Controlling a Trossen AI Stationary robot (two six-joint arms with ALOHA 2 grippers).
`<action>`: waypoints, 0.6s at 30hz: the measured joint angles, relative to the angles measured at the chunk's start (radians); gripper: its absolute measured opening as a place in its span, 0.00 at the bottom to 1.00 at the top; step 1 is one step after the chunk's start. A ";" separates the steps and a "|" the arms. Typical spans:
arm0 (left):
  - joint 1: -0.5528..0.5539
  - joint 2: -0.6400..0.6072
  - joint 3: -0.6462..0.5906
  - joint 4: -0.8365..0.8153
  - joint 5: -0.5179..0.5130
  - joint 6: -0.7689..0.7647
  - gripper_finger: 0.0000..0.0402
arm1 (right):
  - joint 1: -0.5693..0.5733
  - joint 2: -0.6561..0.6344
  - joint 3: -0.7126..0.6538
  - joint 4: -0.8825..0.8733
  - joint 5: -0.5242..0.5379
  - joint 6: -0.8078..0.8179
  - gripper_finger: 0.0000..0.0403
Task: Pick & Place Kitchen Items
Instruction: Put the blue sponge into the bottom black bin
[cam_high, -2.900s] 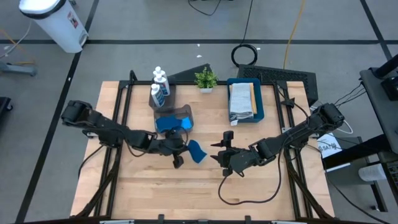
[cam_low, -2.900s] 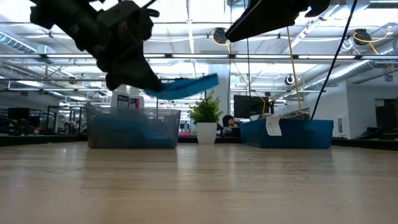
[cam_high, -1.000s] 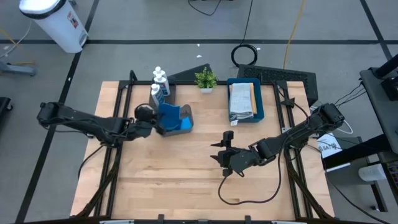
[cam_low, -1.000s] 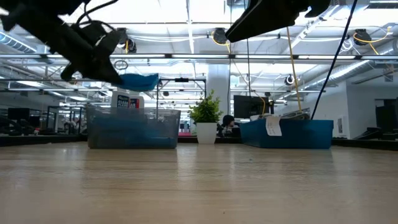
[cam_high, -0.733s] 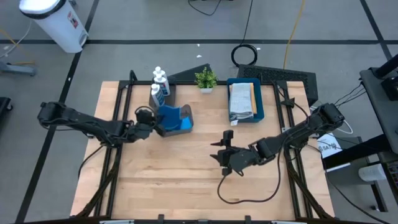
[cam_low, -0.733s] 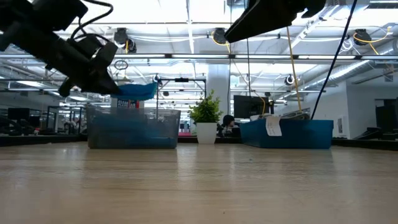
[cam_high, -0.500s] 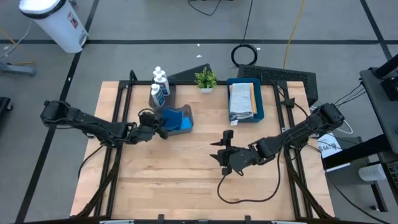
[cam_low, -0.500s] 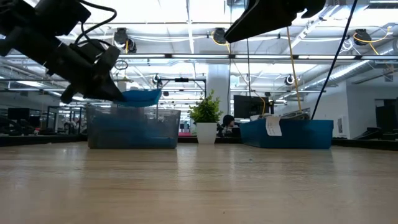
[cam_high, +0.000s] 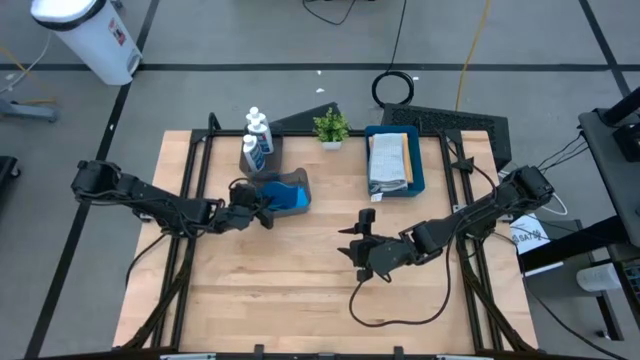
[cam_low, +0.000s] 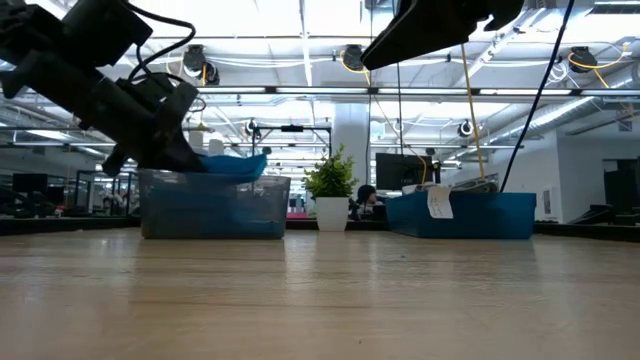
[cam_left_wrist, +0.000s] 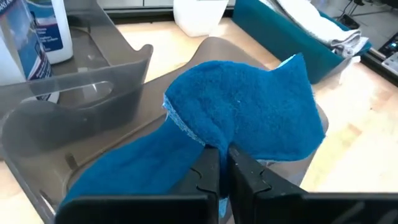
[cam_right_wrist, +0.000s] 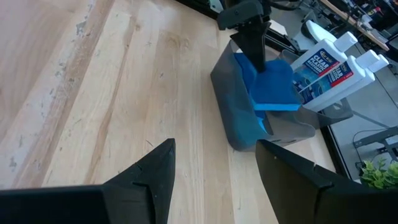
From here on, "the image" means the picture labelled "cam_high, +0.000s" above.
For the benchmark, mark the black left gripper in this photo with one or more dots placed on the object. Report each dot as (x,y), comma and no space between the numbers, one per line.
(240,215)

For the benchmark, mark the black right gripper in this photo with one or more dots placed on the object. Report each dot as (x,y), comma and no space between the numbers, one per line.
(382,250)

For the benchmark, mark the white plastic cleaner bottle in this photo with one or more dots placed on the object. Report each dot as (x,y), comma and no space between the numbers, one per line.
(262,140)
(254,114)
(254,157)

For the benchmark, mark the orange microfibre cloth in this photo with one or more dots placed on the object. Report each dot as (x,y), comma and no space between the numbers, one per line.
(410,165)

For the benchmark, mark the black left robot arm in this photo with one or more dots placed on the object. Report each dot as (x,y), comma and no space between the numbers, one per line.
(150,197)

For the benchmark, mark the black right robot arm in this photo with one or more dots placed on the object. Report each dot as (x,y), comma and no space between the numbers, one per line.
(475,215)

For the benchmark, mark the grey mesh storage bin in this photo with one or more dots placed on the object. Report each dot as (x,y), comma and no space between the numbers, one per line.
(275,160)
(306,180)

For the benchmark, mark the blue plastic bin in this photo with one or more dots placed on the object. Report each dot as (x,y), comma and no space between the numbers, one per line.
(420,160)

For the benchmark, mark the green plant in white pot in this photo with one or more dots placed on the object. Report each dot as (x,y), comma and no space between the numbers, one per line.
(331,127)

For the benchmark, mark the black flat panel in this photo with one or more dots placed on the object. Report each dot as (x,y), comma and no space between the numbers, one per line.
(307,119)

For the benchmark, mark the white bar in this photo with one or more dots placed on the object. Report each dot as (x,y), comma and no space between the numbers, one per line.
(457,357)
(187,357)

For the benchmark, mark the black perforated panel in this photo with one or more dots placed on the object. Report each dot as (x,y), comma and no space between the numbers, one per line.
(450,120)

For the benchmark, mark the white printed paper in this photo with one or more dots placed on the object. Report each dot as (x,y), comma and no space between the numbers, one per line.
(530,237)

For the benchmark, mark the black beam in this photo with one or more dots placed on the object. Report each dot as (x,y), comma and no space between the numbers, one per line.
(550,252)

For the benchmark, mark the white pedal trash bin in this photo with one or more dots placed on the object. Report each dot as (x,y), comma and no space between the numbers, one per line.
(95,45)

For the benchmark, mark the grey stand foot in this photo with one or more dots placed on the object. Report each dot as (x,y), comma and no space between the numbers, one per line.
(30,111)

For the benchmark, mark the white cylinder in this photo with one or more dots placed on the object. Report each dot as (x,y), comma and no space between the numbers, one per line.
(597,277)

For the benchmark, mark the grey cart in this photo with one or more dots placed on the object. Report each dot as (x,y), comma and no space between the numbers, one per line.
(605,165)

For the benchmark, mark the black box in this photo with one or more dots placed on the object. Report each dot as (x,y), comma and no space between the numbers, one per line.
(629,142)

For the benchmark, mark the black pole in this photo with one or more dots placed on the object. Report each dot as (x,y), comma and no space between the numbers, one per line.
(622,107)

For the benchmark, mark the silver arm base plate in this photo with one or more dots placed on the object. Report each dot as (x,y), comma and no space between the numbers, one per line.
(147,217)
(456,207)

